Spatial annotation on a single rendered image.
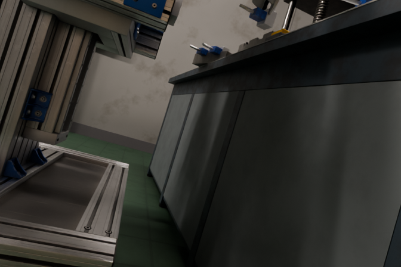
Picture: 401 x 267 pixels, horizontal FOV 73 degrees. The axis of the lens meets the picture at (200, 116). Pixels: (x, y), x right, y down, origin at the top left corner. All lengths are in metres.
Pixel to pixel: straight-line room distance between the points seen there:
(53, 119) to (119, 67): 2.54
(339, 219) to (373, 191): 0.08
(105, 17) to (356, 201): 0.68
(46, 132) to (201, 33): 2.87
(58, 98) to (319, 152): 0.70
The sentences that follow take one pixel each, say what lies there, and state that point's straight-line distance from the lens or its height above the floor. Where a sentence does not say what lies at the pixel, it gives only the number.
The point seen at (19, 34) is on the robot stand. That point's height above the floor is 0.60.
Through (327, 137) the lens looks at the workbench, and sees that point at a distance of 0.59.
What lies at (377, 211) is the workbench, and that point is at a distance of 0.50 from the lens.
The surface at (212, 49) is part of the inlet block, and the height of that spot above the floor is 0.85.
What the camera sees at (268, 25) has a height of 0.90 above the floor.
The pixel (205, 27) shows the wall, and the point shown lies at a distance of 3.59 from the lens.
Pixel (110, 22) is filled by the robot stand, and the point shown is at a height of 0.70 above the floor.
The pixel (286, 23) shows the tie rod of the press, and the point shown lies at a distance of 2.63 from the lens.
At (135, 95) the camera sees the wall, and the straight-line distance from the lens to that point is 3.35.
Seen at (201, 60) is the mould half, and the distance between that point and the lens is 1.36.
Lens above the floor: 0.51
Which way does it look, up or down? 2 degrees up
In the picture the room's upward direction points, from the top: 17 degrees clockwise
